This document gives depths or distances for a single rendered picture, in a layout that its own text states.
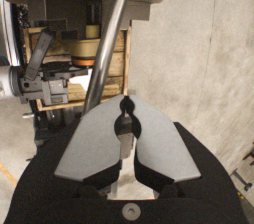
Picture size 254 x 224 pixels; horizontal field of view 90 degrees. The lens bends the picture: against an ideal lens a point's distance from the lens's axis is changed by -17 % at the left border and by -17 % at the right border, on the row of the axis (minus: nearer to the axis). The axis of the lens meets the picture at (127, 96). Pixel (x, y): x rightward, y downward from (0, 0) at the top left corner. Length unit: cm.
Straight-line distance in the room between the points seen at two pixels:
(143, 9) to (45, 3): 20
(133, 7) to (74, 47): 15
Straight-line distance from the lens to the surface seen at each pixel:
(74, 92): 61
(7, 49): 130
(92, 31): 33
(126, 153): 79
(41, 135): 71
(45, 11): 24
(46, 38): 33
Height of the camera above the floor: 143
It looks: 54 degrees down
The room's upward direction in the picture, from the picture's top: 143 degrees clockwise
